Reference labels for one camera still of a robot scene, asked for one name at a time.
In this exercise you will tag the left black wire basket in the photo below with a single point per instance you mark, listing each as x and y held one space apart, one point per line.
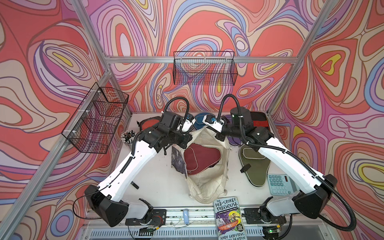
99 115

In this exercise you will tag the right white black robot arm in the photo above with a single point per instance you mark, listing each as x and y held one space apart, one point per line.
315 189

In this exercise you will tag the treehouse paperback book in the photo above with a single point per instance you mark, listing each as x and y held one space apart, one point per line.
228 218

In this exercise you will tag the blue paddle case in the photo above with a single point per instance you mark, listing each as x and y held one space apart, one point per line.
199 121

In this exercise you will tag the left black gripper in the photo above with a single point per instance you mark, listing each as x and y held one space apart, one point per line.
187 138

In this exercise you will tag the black marker pen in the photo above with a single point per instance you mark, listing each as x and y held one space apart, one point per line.
135 185

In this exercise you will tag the small light blue device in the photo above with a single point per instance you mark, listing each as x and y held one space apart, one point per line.
186 216

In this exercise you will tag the green paddle case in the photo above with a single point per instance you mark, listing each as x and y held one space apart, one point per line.
254 165

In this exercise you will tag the black wire basket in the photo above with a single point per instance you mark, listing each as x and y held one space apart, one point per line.
207 68
99 115

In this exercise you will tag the purple paddle case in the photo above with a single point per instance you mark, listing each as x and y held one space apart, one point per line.
232 140

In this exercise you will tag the cup of pens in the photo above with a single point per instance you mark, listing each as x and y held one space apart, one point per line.
127 137

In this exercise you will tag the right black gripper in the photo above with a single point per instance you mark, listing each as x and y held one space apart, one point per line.
219 136

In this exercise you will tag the teal calculator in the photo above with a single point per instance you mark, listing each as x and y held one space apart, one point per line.
281 185

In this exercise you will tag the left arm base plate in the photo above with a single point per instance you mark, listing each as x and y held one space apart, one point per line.
156 217

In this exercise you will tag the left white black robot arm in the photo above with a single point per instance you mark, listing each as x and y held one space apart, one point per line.
106 199

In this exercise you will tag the clear packaged red paddle set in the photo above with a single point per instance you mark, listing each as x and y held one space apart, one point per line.
149 122

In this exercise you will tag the maroon paddle case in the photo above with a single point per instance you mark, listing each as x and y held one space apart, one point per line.
199 158

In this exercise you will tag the green circuit board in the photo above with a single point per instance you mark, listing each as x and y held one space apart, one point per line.
147 232

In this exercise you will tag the cream canvas tote bag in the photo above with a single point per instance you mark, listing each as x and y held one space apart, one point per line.
210 184

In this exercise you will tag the red black ping pong case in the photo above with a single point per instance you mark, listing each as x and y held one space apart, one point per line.
260 119

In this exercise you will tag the back black wire basket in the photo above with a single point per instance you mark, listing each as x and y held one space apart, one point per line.
207 68

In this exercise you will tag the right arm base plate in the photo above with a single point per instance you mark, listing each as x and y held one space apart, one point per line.
254 216

